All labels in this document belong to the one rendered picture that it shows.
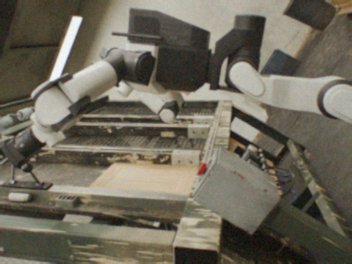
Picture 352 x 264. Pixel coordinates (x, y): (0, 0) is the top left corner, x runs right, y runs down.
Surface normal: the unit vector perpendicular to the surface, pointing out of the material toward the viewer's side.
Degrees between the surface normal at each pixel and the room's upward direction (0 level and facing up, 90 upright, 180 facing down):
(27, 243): 90
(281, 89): 112
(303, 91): 90
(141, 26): 90
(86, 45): 90
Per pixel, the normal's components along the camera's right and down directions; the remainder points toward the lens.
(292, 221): -0.20, 0.27
